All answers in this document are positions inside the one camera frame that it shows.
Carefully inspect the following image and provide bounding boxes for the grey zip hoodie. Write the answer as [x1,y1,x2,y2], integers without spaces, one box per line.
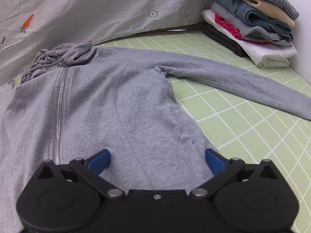
[1,43,310,232]

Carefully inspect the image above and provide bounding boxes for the white folded garment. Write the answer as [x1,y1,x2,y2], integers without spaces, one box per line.
[201,9,298,68]

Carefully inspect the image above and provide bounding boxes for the beige folded garment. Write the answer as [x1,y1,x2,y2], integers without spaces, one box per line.
[243,0,295,29]

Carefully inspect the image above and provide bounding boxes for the black folded garment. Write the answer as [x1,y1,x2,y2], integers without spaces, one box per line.
[202,24,249,57]

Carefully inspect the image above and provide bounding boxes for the grey carrot print sheet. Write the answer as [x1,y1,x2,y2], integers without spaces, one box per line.
[1,0,213,84]

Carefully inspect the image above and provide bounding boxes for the folded blue jeans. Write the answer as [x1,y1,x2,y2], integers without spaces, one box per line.
[216,0,293,42]

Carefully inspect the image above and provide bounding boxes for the red knitted garment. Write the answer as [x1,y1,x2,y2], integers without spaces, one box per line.
[215,13,269,45]

